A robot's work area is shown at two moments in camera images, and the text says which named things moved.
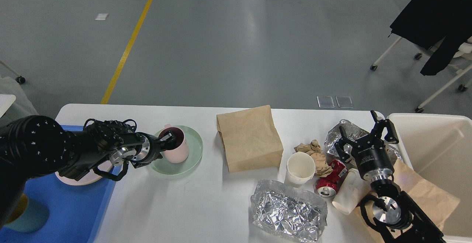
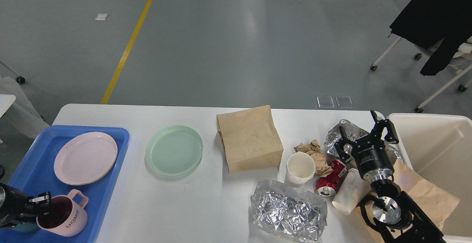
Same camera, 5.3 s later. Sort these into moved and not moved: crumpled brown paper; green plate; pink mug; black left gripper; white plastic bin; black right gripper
Moved: pink mug; black left gripper
Not moved: black right gripper; crumpled brown paper; green plate; white plastic bin
